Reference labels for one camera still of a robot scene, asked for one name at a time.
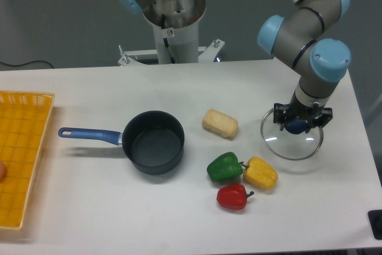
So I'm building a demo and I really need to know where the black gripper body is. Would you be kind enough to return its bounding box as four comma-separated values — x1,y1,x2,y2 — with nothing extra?
286,94,324,125

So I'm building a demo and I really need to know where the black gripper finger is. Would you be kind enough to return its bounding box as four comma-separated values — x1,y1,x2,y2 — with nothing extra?
273,103,290,131
305,107,332,133

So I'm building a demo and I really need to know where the glass lid blue knob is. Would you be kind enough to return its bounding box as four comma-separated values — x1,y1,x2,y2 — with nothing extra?
260,109,324,161

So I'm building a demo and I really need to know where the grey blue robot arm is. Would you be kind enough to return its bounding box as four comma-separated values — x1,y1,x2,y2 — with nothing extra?
119,0,352,134

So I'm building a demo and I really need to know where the beige bread loaf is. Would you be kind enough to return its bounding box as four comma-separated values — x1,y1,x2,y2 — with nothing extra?
202,109,239,139

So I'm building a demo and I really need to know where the yellow bell pepper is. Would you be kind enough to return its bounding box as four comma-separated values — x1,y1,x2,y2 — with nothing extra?
241,156,278,189

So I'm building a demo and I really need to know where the green bell pepper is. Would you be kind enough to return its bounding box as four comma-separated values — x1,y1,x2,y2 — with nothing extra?
207,152,243,182

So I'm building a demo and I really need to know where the red bell pepper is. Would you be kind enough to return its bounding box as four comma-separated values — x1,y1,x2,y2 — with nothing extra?
216,184,254,210

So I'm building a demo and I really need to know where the black device at table edge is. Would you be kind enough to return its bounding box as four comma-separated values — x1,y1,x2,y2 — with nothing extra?
368,210,382,240

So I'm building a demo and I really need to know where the yellow woven basket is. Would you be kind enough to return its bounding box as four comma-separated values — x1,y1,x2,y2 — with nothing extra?
1,90,55,230

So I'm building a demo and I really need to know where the dark saucepan blue handle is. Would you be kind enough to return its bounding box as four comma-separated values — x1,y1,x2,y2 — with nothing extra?
58,110,185,175

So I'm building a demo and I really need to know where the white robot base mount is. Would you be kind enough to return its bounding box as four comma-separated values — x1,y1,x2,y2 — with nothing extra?
123,0,225,64

